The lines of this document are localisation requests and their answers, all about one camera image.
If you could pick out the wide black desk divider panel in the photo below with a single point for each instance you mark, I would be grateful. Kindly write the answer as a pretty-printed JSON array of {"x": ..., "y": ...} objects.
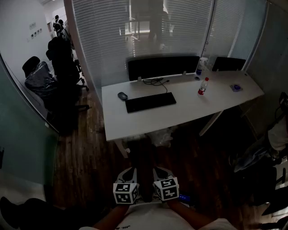
[{"x": 162, "y": 67}]

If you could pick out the black keyboard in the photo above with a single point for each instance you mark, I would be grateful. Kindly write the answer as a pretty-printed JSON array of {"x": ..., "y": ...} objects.
[{"x": 150, "y": 102}]

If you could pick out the white cloth bag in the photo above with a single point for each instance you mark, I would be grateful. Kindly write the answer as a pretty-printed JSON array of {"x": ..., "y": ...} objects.
[{"x": 279, "y": 134}]

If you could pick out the clear plastic bag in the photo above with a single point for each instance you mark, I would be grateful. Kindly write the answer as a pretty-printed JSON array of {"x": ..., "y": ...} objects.
[{"x": 162, "y": 137}]

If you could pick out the person's white shirt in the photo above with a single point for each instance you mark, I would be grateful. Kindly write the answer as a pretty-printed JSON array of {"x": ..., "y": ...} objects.
[{"x": 153, "y": 218}]

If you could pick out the clear red-capped water bottle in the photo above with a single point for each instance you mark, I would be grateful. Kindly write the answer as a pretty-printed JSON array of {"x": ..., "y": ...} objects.
[{"x": 202, "y": 87}]

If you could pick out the narrow black desk divider panel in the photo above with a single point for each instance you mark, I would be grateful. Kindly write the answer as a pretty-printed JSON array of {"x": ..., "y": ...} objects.
[{"x": 228, "y": 64}]

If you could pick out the small blue packet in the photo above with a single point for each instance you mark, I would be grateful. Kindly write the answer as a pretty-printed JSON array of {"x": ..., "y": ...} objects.
[{"x": 236, "y": 87}]

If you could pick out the grey computer mouse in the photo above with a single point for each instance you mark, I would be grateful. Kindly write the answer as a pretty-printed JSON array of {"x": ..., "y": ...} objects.
[{"x": 122, "y": 95}]

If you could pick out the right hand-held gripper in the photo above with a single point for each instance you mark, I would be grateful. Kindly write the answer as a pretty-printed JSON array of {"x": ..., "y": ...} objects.
[{"x": 167, "y": 188}]

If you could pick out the white spray bottle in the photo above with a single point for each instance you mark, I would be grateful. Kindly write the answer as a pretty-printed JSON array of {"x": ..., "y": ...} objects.
[{"x": 200, "y": 67}]

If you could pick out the person's left forearm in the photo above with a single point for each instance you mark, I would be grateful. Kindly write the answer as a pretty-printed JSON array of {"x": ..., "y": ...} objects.
[{"x": 110, "y": 215}]

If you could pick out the person's right forearm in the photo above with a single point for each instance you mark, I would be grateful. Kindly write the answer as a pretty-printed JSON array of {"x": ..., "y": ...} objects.
[{"x": 184, "y": 213}]

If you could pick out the black device with blue display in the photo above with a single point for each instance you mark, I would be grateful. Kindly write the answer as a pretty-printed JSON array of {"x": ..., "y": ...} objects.
[{"x": 184, "y": 197}]

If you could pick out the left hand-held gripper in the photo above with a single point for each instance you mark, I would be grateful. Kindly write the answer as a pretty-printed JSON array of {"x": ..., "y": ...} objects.
[{"x": 126, "y": 191}]

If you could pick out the white desk leg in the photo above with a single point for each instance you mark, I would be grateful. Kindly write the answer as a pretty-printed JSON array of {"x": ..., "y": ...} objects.
[
  {"x": 210, "y": 122},
  {"x": 121, "y": 148}
]

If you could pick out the plastic-wrapped black office chair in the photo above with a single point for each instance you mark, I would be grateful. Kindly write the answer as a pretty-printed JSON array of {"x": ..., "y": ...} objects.
[{"x": 40, "y": 78}]

